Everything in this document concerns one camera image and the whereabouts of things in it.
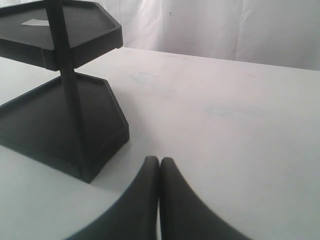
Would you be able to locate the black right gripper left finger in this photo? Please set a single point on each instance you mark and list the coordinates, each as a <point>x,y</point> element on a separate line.
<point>134,215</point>

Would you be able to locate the white backdrop curtain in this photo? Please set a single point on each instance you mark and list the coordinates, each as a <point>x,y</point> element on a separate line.
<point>272,32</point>

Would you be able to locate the grey tape strip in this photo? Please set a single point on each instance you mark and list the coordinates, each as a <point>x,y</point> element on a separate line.
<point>36,22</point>

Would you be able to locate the black tiered shelf rack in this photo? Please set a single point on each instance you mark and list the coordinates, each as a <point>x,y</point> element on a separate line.
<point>72,123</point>

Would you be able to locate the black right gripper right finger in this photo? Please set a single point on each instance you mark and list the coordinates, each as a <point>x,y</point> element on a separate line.
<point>183,215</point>

